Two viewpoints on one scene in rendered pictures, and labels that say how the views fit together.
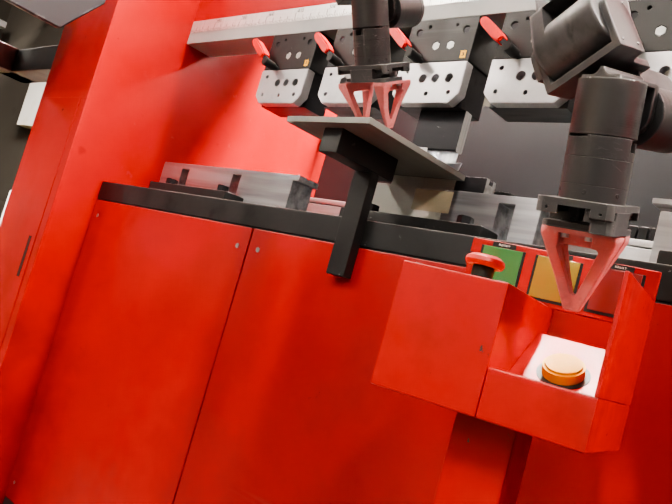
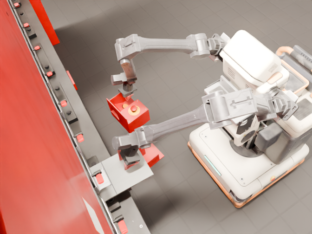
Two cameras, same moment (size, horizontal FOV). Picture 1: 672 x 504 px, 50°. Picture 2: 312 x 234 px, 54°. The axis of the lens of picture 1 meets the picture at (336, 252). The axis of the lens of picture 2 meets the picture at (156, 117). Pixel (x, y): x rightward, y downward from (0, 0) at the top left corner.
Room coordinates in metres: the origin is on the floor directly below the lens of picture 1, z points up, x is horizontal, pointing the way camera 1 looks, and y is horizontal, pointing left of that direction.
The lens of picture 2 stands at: (1.61, 0.39, 2.30)
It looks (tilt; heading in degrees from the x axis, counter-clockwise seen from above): 58 degrees down; 204
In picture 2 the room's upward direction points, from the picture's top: 8 degrees counter-clockwise
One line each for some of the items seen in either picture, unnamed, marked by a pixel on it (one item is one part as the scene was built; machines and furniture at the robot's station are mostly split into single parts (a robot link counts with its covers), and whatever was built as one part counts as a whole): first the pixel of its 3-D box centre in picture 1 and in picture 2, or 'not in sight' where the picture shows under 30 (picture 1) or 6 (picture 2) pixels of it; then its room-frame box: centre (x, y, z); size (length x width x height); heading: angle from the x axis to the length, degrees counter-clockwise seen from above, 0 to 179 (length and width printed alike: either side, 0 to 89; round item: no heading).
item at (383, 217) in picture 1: (412, 227); (102, 182); (1.22, -0.11, 0.89); 0.30 x 0.05 x 0.03; 46
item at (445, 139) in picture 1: (439, 137); not in sight; (1.29, -0.12, 1.07); 0.10 x 0.02 x 0.10; 46
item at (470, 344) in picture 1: (520, 326); (128, 109); (0.70, -0.19, 0.75); 0.20 x 0.16 x 0.18; 58
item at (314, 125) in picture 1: (378, 149); (119, 172); (1.18, -0.02, 1.00); 0.26 x 0.18 x 0.01; 136
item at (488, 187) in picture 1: (441, 184); not in sight; (1.27, -0.15, 0.99); 0.20 x 0.03 x 0.03; 46
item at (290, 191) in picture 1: (229, 191); not in sight; (1.67, 0.27, 0.92); 0.50 x 0.06 x 0.10; 46
